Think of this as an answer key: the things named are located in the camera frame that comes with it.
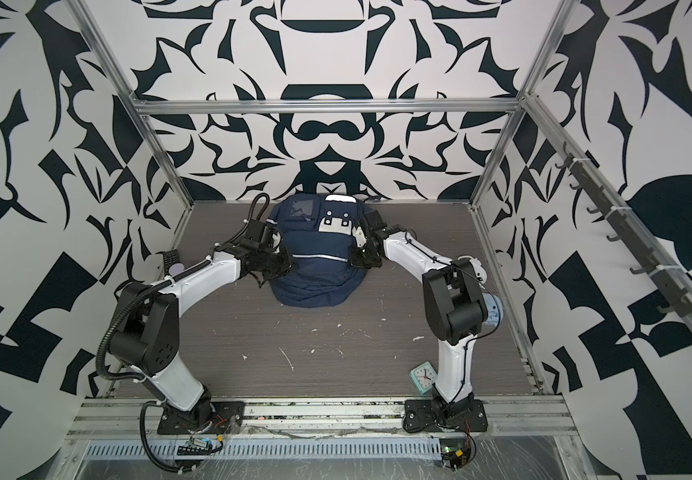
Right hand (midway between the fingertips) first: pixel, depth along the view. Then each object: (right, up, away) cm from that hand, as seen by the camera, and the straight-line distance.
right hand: (352, 259), depth 94 cm
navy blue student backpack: (-11, +9, +7) cm, 16 cm away
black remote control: (-61, 0, +8) cm, 62 cm away
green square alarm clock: (+18, -29, -15) cm, 38 cm away
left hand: (-15, 0, -4) cm, 16 cm away
